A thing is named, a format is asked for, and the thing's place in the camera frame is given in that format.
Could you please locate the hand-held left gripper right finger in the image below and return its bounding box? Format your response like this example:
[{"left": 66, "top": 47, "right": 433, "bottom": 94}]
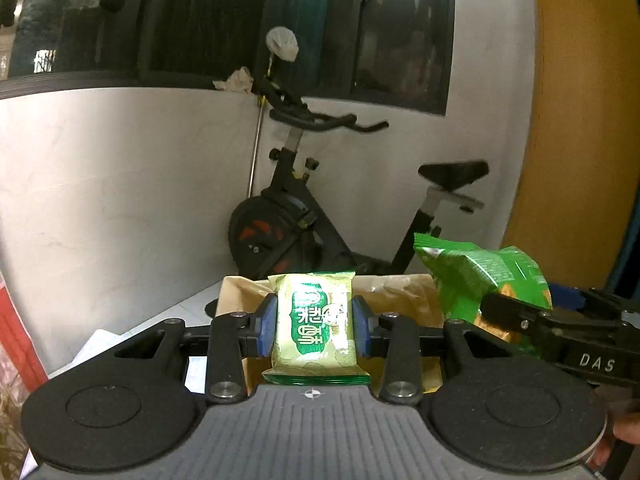
[{"left": 352, "top": 295, "right": 543, "bottom": 405}]

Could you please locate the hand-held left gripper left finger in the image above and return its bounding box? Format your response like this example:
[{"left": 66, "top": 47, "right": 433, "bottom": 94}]
[{"left": 95, "top": 293, "right": 278, "bottom": 405}]

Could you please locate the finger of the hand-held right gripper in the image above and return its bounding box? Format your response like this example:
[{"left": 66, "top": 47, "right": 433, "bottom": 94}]
[{"left": 472, "top": 292, "right": 557, "bottom": 361}]

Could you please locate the pale green snack packet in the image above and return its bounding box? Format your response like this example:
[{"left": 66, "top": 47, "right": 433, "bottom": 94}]
[{"left": 261, "top": 270, "right": 372, "bottom": 387}]

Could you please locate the brown cardboard box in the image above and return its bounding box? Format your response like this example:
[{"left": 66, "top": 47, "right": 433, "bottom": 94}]
[{"left": 215, "top": 272, "right": 447, "bottom": 397}]

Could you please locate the bright green snack bag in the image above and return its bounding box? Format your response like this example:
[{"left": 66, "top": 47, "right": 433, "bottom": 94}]
[{"left": 412, "top": 232, "right": 554, "bottom": 357}]

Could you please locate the person's right hand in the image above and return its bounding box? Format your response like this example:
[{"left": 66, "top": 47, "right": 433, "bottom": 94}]
[{"left": 586, "top": 394, "right": 640, "bottom": 470}]

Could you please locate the black exercise bike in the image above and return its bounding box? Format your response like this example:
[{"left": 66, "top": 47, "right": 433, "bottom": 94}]
[{"left": 205, "top": 77, "right": 491, "bottom": 318}]

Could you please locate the thin metal pole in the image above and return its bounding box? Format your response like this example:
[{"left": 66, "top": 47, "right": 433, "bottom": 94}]
[{"left": 247, "top": 95, "right": 266, "bottom": 197}]

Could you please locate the orange wooden door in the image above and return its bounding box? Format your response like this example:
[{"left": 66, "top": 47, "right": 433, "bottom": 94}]
[{"left": 501, "top": 0, "right": 640, "bottom": 292}]

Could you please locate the crumpled beige rag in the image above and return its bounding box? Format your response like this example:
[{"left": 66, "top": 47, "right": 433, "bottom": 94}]
[{"left": 213, "top": 65, "right": 255, "bottom": 95}]

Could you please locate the red printed curtain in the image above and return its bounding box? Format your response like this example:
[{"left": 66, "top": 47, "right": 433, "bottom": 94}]
[{"left": 0, "top": 270, "right": 49, "bottom": 480}]

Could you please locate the dark framed window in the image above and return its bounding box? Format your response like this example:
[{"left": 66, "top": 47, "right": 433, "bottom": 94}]
[{"left": 0, "top": 0, "right": 457, "bottom": 117}]

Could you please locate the white cloth on bike post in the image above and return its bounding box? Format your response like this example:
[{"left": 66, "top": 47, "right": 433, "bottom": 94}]
[{"left": 266, "top": 26, "right": 300, "bottom": 64}]

